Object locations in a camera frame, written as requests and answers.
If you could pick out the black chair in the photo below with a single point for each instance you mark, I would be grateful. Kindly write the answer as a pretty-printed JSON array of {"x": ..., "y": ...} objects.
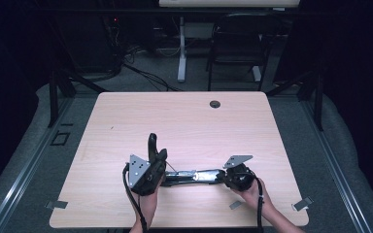
[{"x": 239, "y": 48}]

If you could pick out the white desk leg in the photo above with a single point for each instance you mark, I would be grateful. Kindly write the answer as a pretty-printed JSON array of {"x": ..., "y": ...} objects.
[
  {"x": 256, "y": 73},
  {"x": 182, "y": 55}
]

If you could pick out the aluminium floor rail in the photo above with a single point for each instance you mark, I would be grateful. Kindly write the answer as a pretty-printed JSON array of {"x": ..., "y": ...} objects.
[
  {"x": 22, "y": 174},
  {"x": 340, "y": 181}
]

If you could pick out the black metal stand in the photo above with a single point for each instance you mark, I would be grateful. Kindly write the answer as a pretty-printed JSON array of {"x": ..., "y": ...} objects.
[
  {"x": 319, "y": 103},
  {"x": 53, "y": 97}
]

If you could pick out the silver staple strip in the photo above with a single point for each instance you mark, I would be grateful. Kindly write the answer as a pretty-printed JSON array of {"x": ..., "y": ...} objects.
[{"x": 235, "y": 205}]

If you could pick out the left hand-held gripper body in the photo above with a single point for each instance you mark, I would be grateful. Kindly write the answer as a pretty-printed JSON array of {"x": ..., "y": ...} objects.
[{"x": 142, "y": 176}]

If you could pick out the person's right hand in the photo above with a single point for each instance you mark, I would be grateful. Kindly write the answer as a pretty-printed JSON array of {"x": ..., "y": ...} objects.
[{"x": 255, "y": 197}]

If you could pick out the grey tape strip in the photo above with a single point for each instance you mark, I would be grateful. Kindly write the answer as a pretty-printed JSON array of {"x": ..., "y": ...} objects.
[
  {"x": 302, "y": 204},
  {"x": 56, "y": 204}
]

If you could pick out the dark computer tower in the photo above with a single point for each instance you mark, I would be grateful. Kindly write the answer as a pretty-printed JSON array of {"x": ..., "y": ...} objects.
[{"x": 90, "y": 45}]

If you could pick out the black stapler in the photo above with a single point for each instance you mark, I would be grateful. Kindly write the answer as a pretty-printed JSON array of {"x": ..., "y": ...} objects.
[{"x": 191, "y": 177}]

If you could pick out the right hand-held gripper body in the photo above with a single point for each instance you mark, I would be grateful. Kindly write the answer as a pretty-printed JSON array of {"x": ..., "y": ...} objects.
[{"x": 241, "y": 176}]

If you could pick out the person's left hand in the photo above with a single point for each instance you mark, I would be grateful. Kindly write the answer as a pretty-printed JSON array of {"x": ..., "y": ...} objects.
[{"x": 149, "y": 207}]

